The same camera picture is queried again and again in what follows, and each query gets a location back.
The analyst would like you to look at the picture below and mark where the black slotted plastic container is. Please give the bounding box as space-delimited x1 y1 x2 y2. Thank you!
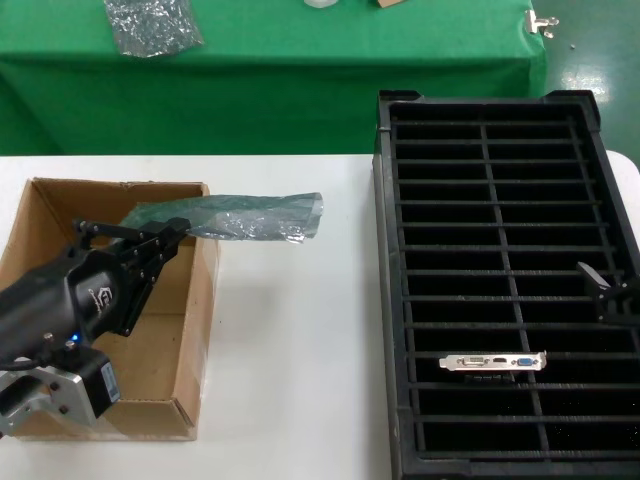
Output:
372 89 640 480

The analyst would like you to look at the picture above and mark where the grey antistatic bag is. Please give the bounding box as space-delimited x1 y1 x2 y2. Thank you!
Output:
103 0 206 59
119 191 325 247

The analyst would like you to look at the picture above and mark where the crumpled grey antistatic bag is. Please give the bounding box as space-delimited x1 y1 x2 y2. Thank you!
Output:
103 0 206 59

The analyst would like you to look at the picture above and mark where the green tablecloth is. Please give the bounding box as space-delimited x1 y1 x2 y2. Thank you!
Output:
0 0 549 156

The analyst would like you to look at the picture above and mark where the silver metal clip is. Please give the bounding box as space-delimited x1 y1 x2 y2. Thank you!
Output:
524 9 560 39

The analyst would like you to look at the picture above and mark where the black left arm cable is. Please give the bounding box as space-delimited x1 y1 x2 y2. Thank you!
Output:
0 349 54 374

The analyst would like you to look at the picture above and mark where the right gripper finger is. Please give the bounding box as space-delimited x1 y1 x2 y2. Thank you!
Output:
596 298 640 327
576 260 640 304

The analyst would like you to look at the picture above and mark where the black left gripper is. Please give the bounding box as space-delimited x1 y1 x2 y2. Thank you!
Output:
0 216 194 370

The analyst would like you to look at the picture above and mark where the graphics card with metal bracket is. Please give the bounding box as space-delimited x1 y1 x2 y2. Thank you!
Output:
438 351 548 386

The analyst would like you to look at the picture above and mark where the brown cardboard box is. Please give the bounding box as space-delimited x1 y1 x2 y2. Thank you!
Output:
0 177 222 442

